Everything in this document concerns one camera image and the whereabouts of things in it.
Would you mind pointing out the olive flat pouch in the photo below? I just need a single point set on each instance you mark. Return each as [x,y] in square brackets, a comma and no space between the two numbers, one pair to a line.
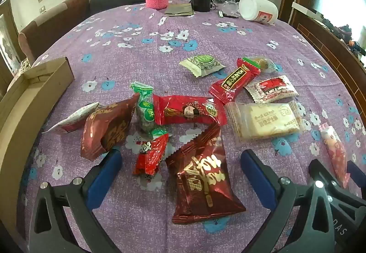
[178,10]

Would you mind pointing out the small red snack packet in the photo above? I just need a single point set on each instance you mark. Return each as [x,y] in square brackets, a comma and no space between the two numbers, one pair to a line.
[148,155]

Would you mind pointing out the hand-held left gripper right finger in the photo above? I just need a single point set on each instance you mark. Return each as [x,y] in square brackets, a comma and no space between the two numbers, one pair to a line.
[256,175]

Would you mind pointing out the pile of dark small items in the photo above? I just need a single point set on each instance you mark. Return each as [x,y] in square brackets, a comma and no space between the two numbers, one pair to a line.
[346,34]

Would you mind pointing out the white packet with red edge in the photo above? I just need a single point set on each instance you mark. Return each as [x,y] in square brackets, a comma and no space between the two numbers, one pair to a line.
[71,121]

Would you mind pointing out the clear cracker packet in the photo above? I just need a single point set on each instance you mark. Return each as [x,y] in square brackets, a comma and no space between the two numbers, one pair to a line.
[263,121]

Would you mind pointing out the green and white snack packet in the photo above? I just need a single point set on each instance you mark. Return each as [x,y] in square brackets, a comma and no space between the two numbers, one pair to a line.
[204,64]

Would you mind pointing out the pink and white snack packet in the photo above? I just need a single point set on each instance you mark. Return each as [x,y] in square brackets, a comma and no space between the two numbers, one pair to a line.
[333,147]

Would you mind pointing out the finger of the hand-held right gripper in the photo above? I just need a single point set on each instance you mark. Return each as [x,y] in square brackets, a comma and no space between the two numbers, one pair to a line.
[356,181]
[318,193]

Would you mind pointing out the white and red snack packet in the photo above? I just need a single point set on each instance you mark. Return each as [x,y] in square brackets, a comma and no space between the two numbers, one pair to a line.
[271,88]

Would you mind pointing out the wooden glazed door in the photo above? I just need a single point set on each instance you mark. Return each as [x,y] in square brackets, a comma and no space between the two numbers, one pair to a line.
[5,41]

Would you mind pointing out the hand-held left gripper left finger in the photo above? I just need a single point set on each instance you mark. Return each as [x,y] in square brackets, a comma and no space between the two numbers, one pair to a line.
[104,175]

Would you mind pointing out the small silver object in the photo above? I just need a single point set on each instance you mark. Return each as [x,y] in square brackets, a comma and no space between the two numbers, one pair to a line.
[220,14]

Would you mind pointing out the dark red gold-print packet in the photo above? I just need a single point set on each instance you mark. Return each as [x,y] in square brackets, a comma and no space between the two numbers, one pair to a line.
[108,127]

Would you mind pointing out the green twisted candy wrapper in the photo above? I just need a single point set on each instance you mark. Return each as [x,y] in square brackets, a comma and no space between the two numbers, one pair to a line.
[144,111]

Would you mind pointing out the brown chair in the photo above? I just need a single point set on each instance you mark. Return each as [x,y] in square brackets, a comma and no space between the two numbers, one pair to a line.
[51,27]

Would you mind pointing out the clear packet with brown cake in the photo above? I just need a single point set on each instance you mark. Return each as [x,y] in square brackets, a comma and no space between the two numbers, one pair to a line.
[261,63]

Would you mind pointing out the cardboard box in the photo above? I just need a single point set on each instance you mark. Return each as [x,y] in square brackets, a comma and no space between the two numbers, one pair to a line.
[17,115]

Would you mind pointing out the large dark red snack packet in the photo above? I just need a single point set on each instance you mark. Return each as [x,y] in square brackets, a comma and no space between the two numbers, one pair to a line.
[200,184]

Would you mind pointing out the white plastic jar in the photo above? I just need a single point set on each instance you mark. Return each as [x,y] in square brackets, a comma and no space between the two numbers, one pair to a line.
[251,7]

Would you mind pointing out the long red snack packet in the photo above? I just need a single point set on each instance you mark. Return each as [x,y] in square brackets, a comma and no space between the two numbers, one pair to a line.
[233,81]

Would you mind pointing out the light switch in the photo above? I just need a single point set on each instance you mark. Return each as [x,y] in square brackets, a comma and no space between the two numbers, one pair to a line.
[43,9]

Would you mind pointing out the purple floral tablecloth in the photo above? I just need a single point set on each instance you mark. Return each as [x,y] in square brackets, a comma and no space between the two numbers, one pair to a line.
[200,41]

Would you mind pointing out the red packet with face print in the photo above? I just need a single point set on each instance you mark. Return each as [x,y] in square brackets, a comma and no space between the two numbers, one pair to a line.
[183,111]

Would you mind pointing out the patterned white cloth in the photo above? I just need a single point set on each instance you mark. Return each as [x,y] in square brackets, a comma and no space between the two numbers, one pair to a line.
[25,65]

